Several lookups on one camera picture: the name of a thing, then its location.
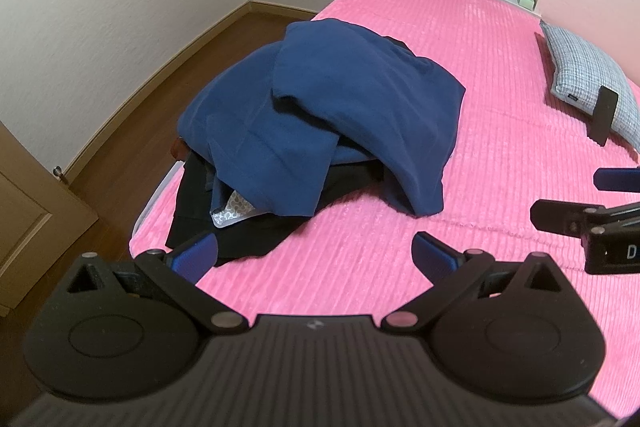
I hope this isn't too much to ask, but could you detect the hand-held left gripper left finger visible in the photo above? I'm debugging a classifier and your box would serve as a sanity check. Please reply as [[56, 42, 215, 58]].
[[62, 231, 248, 335]]

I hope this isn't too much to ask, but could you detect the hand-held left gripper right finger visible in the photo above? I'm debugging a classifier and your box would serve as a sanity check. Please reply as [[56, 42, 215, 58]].
[[381, 231, 568, 335]]

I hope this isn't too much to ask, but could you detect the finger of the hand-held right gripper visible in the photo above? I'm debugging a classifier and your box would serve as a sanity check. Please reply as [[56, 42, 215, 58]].
[[530, 198, 640, 239], [593, 167, 640, 194]]

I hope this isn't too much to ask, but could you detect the navy blue garment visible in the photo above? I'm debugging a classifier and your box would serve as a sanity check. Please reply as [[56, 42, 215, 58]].
[[177, 18, 467, 219]]

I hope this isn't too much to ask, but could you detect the black garment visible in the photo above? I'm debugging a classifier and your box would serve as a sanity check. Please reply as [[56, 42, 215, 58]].
[[165, 34, 401, 269]]

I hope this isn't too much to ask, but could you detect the white patterned cloth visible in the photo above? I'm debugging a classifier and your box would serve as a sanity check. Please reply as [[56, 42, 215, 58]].
[[210, 189, 266, 229]]

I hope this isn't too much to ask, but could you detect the black rectangular object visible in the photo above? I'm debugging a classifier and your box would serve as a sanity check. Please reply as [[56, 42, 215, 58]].
[[587, 86, 620, 146]]

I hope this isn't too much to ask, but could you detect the pink ribbed bed blanket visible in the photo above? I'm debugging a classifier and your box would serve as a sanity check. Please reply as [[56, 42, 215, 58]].
[[129, 0, 640, 413]]

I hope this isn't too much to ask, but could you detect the grey checked pillow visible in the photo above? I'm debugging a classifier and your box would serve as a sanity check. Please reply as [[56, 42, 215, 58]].
[[540, 21, 640, 152]]

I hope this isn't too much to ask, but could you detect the light wooden door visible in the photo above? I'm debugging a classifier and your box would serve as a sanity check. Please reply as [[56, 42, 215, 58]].
[[0, 119, 100, 318]]

